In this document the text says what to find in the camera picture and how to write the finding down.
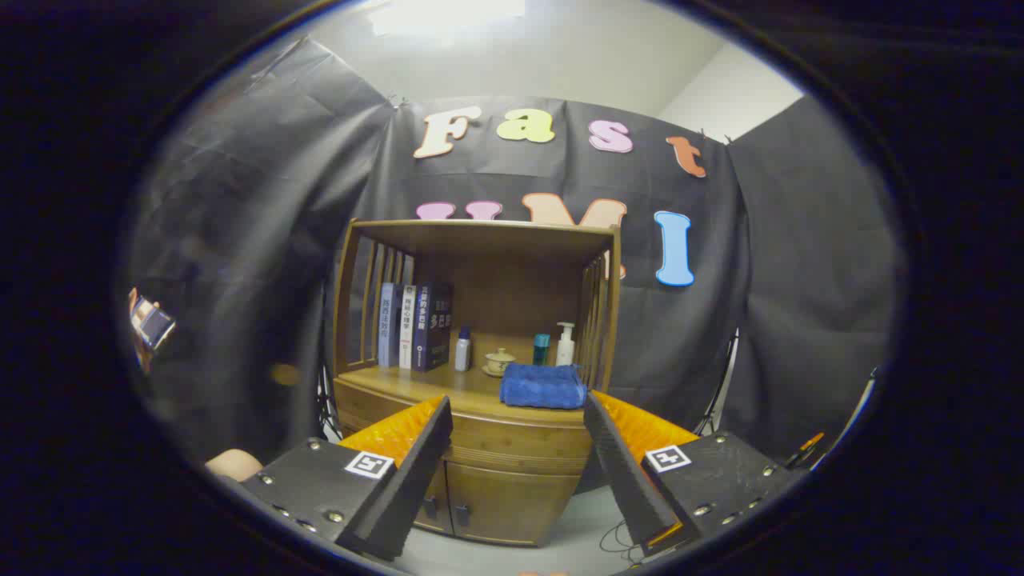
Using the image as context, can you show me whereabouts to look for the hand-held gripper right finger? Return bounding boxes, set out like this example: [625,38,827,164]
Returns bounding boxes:
[583,390,809,559]

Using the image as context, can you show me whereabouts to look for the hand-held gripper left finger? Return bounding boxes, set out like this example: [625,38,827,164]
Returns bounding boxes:
[240,394,454,562]

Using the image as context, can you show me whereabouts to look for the wooden countertop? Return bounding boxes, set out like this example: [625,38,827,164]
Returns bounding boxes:
[336,364,593,425]

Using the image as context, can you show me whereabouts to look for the wooden cabinet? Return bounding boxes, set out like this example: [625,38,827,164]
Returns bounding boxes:
[324,218,623,549]

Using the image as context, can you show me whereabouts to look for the black light stand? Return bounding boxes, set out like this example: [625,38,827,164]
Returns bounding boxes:
[316,364,341,441]

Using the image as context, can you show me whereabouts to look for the blue folded towel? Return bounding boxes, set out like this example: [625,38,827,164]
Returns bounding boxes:
[499,362,589,410]

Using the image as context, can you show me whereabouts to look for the white book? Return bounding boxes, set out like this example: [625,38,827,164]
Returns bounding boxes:
[398,285,418,370]

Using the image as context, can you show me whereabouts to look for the dark blue book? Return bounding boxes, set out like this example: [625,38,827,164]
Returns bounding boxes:
[412,282,454,373]

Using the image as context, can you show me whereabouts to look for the light blue book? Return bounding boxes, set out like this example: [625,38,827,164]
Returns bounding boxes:
[378,282,405,369]

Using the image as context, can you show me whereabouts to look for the person's bare knee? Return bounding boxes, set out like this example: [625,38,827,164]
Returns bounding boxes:
[206,448,263,482]

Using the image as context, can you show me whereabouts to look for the orange and black tool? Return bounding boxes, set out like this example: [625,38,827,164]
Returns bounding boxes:
[784,432,826,469]

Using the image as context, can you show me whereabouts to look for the black backdrop cloth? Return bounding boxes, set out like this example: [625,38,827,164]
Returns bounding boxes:
[128,36,909,481]

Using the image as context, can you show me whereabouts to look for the smartphone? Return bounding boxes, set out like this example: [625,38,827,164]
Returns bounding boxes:
[132,296,177,351]

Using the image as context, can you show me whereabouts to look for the black floor cables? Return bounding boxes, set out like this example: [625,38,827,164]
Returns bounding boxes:
[598,520,641,561]

